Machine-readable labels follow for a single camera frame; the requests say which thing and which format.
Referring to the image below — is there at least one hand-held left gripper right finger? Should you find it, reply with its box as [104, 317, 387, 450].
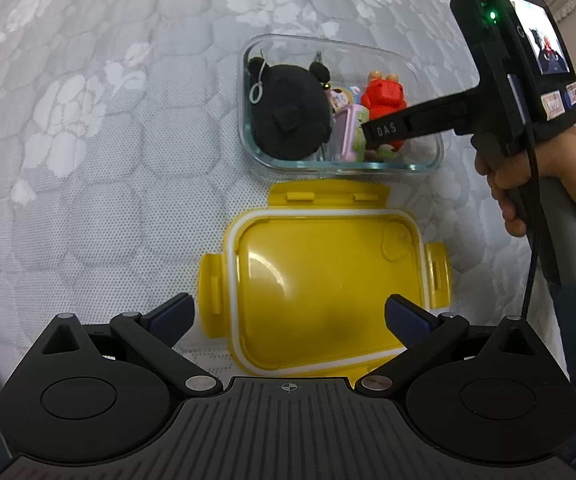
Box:
[355, 295, 544, 397]

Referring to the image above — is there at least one red toy figure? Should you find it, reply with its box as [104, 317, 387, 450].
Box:
[359, 71, 408, 153]

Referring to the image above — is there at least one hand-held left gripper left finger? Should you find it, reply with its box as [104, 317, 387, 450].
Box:
[43, 294, 224, 397]

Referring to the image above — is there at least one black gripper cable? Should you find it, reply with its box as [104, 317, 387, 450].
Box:
[518, 125, 541, 318]

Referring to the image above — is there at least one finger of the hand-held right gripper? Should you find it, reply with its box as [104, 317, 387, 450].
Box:
[360, 96, 469, 151]

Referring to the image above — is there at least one pink toy case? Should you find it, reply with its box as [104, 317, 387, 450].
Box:
[335, 105, 369, 161]

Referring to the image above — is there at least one black plush toy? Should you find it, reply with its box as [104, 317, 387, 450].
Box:
[245, 56, 334, 161]

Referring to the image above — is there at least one small pastel toy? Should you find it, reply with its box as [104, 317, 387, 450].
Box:
[329, 86, 364, 110]

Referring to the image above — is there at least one green toy packet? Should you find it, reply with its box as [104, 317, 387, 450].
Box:
[350, 136, 385, 162]

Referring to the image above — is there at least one clear glass divided container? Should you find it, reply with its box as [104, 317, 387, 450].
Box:
[238, 34, 445, 175]

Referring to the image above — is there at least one white quilted floral mattress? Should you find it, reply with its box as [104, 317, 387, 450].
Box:
[0, 0, 569, 376]

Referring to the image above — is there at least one yellow plastic container lid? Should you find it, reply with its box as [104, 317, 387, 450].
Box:
[199, 181, 451, 377]

